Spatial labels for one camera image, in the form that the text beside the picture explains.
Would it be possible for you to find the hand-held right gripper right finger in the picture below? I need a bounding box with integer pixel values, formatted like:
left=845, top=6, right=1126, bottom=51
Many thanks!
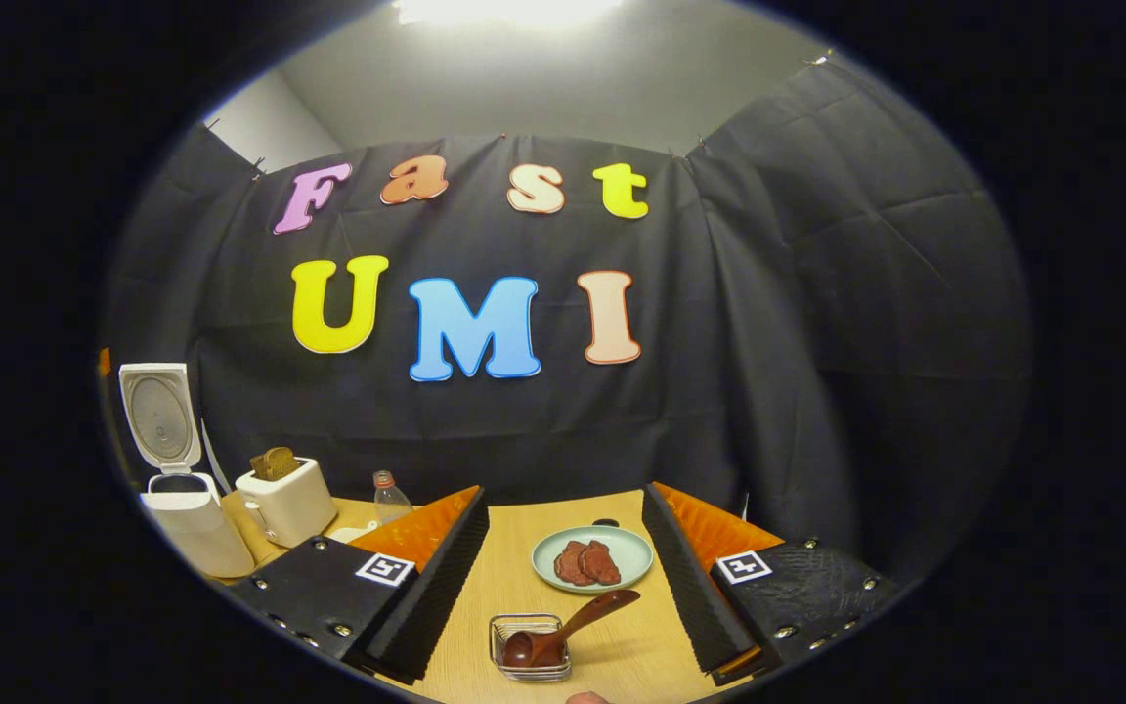
left=643, top=482, right=901, bottom=685

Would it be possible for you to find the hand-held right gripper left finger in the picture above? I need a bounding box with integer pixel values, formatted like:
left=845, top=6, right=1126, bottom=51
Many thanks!
left=231, top=486, right=489, bottom=683

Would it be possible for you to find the metal wire chopstick holder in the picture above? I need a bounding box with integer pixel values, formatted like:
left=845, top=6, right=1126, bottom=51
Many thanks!
left=489, top=613, right=573, bottom=682

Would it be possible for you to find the brown wooden spoon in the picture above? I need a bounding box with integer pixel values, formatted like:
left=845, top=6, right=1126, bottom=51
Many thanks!
left=502, top=589, right=641, bottom=670

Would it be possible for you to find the white rice cooker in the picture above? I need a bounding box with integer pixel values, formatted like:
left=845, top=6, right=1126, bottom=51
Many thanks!
left=118, top=364, right=256, bottom=578

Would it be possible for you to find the pale green plate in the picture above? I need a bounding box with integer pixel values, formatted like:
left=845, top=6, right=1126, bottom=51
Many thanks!
left=532, top=525, right=654, bottom=594

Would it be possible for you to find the clear plastic water bottle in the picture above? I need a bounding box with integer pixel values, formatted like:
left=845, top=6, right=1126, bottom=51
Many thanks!
left=372, top=470, right=414, bottom=526

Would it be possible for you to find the brown meat slice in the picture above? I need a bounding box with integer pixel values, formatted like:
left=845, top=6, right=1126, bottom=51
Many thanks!
left=554, top=541, right=593, bottom=587
left=580, top=540, right=622, bottom=586

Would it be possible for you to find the cream toaster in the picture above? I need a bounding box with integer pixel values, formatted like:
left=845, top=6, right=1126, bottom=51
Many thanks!
left=236, top=457, right=337, bottom=549

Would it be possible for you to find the large ceiling light panel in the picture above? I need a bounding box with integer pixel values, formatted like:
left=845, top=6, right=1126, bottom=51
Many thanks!
left=392, top=0, right=623, bottom=27

